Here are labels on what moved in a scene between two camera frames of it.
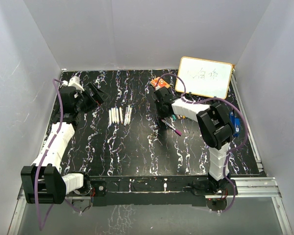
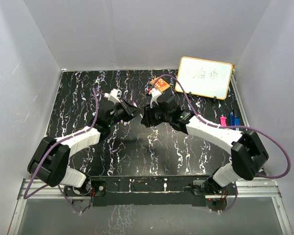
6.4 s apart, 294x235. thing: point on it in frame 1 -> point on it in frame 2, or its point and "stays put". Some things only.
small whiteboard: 205,77 stays put
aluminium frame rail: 265,188 stays put
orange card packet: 159,82 stays put
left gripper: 96,97 -> 126,107
